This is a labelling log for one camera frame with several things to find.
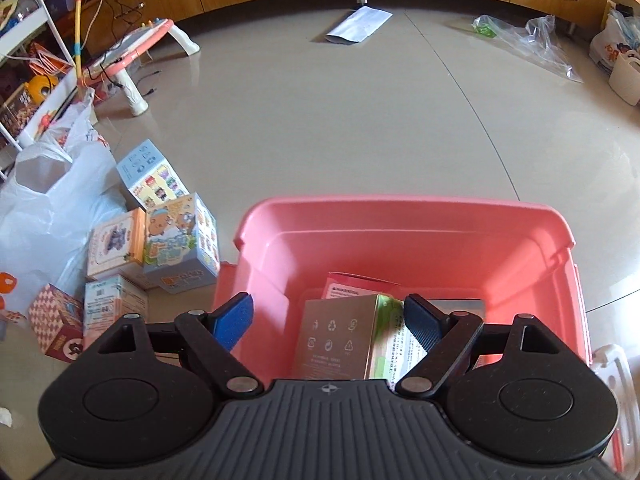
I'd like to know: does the colourful toy pole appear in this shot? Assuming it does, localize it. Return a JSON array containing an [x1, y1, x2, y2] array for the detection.
[[73, 0, 97, 82]]

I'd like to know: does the white and blue box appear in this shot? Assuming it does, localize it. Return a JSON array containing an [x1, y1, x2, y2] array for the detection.
[[82, 275, 150, 351]]

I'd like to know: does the cartoon bear box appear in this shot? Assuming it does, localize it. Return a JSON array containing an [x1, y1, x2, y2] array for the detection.
[[143, 192, 222, 295]]

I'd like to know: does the red diamond pattern box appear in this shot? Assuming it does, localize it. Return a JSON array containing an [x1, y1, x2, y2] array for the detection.
[[27, 284, 85, 364]]

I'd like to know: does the orange round toy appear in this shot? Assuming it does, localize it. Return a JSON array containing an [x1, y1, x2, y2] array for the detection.
[[27, 76, 57, 107]]

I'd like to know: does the white printed shopping bag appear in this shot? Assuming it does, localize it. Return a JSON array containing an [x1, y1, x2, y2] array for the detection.
[[589, 7, 640, 77]]

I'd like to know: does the white plastic handle frame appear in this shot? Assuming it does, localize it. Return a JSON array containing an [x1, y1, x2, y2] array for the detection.
[[592, 344, 637, 472]]

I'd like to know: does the pink plastic storage bin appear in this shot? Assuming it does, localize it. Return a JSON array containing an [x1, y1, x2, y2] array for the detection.
[[234, 196, 594, 382]]

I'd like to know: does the pale blue cartoon box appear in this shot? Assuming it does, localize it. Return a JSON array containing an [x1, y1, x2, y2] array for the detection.
[[116, 139, 191, 211]]

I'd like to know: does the white basket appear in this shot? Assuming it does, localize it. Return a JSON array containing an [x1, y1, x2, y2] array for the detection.
[[607, 52, 640, 107]]

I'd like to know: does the pink toy table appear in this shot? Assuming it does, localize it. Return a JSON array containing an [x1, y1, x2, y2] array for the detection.
[[80, 18, 202, 117]]

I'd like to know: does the orange-edged picture box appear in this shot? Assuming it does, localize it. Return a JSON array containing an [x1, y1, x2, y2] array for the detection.
[[86, 208, 149, 291]]

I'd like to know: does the white metal rack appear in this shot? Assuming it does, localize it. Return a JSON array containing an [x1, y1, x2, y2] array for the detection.
[[0, 0, 77, 181]]

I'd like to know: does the white plastic bag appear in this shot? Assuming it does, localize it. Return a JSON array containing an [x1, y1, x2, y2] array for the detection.
[[0, 87, 129, 322]]

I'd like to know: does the black cable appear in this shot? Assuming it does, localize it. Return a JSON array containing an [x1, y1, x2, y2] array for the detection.
[[136, 70, 162, 97]]

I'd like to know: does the clear plastic bag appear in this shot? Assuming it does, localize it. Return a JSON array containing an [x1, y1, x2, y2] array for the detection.
[[500, 15, 585, 84]]

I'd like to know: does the white envelope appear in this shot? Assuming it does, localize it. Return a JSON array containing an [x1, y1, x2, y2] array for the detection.
[[325, 6, 394, 45]]

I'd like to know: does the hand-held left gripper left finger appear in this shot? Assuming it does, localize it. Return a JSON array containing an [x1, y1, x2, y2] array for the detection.
[[97, 292, 262, 400]]

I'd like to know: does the pink and red box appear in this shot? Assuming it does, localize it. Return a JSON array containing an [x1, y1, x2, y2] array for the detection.
[[320, 271, 404, 304]]

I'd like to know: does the green packet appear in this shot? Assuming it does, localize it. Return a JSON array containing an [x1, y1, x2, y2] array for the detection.
[[472, 14, 502, 39]]

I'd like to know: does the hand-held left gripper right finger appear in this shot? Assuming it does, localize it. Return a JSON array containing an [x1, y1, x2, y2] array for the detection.
[[395, 294, 555, 397]]

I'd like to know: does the silver and green box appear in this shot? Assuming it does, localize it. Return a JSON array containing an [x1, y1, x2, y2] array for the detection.
[[291, 294, 427, 381]]

